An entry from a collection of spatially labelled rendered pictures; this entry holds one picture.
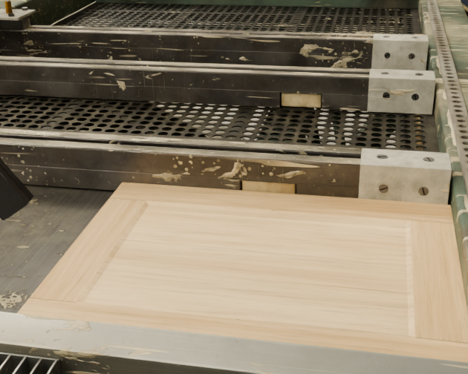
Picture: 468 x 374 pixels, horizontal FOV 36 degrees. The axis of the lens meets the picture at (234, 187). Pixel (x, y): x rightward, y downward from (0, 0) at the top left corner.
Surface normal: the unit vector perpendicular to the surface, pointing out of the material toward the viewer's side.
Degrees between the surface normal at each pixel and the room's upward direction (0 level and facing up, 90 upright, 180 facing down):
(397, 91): 90
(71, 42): 90
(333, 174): 90
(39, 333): 59
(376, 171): 90
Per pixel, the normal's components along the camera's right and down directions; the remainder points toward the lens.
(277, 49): -0.20, 0.43
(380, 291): -0.02, -0.90
